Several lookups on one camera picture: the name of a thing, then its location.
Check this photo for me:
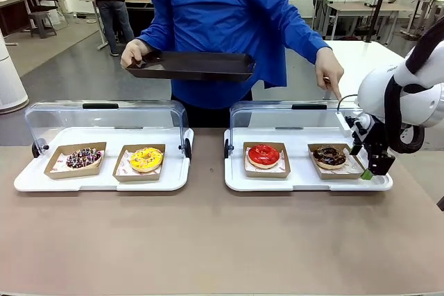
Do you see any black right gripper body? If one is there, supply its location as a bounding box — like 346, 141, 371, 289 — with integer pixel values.
352, 114, 390, 155

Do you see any chocolate donut with nut crumbs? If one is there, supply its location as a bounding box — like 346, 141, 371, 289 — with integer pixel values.
312, 146, 348, 171

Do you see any chocolate glazed donut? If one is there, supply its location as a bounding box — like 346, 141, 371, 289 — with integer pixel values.
307, 142, 367, 181

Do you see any red glazed donut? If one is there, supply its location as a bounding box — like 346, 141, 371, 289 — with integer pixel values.
247, 143, 282, 168
242, 141, 291, 180

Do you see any dark brown serving tray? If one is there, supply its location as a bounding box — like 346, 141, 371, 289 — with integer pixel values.
124, 50, 257, 84

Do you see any person's blue-sleeved left forearm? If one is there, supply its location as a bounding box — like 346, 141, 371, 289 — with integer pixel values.
280, 1, 331, 64

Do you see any person's blue-sleeved right forearm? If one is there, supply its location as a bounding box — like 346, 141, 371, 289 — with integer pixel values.
137, 11, 176, 51

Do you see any person in blue shirt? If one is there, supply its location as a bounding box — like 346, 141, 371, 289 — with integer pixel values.
137, 0, 331, 129

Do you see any yellow glazed sprinkle donut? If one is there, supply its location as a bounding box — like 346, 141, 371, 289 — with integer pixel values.
129, 147, 164, 174

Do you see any chocolate donut with colourful sprinkles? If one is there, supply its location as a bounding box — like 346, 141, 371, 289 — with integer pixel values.
65, 147, 104, 171

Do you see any chocolate sprinkle donut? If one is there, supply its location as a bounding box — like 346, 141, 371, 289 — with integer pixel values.
43, 141, 108, 181

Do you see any person's left hand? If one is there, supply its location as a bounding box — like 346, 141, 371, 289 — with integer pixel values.
314, 47, 345, 102

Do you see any person's right hand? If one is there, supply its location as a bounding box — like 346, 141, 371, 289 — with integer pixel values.
120, 38, 155, 70

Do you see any right white display tray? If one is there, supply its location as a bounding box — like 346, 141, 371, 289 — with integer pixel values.
223, 126, 394, 193

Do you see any white display tray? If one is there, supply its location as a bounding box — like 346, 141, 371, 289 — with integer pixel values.
223, 126, 394, 193
13, 125, 195, 193

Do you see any clear display case lid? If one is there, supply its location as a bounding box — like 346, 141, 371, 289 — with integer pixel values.
224, 101, 352, 160
24, 100, 192, 162

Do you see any white table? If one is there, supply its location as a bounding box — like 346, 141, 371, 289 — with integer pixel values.
322, 40, 407, 102

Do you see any grey lab table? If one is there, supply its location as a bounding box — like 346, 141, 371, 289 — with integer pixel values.
325, 0, 416, 46

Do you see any black tripod stand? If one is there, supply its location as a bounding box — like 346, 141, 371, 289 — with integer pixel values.
359, 0, 397, 43

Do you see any black stool chair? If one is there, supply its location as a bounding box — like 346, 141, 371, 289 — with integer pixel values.
401, 0, 435, 41

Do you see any left white display tray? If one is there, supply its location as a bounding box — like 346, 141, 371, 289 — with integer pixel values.
13, 125, 195, 193

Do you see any black office chair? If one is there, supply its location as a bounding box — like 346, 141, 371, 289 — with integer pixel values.
26, 0, 69, 40

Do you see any white cylindrical appliance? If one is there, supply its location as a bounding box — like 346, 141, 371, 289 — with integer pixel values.
0, 28, 30, 114

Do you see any wooden desk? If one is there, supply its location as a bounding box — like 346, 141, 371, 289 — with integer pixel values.
0, 0, 41, 37

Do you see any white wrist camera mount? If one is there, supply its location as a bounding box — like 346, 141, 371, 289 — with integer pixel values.
334, 110, 371, 139

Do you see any thin black camera cable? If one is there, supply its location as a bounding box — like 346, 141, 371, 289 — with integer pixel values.
336, 94, 360, 115

